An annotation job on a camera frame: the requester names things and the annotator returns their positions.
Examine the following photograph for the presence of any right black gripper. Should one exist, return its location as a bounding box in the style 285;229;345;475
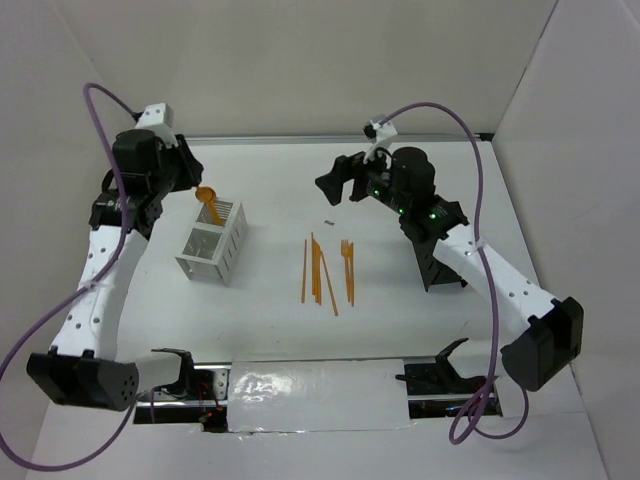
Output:
315;139;409;214

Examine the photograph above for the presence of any orange spoon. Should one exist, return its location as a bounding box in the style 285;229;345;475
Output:
195;186;225;226

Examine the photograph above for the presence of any orange fork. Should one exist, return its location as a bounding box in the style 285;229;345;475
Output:
340;239;352;303
347;241;355;307

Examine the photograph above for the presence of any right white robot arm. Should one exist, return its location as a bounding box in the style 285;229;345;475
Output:
315;147;584;392

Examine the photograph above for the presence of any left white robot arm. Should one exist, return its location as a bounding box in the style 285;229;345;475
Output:
26;129;204;411

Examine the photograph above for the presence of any orange chopstick left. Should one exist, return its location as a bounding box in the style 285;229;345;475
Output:
300;239;308;304

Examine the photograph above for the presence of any orange chopstick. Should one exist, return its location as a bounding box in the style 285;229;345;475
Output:
300;239;308;304
321;253;339;317
311;232;317;299

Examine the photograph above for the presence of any orange chopstick middle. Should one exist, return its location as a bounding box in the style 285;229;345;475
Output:
311;232;317;299

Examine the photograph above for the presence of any white utensil container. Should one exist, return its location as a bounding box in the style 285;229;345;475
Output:
175;199;248;286

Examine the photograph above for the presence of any orange chopstick right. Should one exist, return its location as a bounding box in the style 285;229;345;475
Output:
321;253;339;317

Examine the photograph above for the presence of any black utensil container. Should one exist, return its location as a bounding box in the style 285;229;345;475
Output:
412;236;467;292

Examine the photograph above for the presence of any white tape sheet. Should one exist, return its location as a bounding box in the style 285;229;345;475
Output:
227;359;410;433

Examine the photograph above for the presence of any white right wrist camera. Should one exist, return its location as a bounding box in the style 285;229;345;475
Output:
363;118;398;163

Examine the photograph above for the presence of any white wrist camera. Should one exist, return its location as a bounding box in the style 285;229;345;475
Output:
135;103;178;148
363;118;398;163

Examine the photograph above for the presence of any aluminium rail at back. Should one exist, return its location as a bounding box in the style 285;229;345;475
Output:
186;134;468;145

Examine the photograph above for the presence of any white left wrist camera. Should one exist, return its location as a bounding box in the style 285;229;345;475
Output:
135;103;178;148

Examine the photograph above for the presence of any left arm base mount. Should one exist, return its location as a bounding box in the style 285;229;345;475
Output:
133;363;231;433

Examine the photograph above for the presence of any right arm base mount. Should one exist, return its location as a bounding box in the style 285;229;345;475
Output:
395;338;486;420

